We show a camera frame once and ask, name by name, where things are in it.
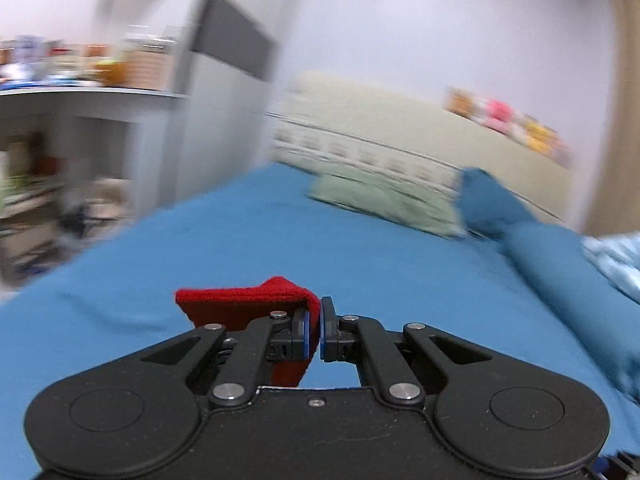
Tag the small red cloth garment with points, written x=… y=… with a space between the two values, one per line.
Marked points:
x=235 y=305

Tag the blue bolster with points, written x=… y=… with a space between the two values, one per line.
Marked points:
x=565 y=275

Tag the blue pillow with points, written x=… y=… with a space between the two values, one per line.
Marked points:
x=487 y=202

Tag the light blue patterned blanket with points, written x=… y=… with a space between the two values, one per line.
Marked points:
x=617 y=265

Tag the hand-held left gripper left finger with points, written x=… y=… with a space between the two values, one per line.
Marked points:
x=300 y=334

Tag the beige padded headboard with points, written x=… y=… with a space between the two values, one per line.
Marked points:
x=380 y=120

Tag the row of plush toys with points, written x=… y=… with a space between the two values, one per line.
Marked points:
x=505 y=117

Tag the blue bed sheet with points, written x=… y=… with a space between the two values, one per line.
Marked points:
x=200 y=255

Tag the clutter of boxes and jars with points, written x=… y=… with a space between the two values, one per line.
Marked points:
x=100 y=62

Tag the dark grey wall panel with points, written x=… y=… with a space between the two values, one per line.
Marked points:
x=232 y=35

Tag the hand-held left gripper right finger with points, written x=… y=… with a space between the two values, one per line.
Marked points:
x=326 y=332

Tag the white shelf unit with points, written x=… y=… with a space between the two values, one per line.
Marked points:
x=100 y=120

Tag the beige curtain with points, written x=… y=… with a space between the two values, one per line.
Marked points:
x=622 y=110

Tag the green pillow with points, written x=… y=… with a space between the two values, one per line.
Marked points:
x=390 y=202

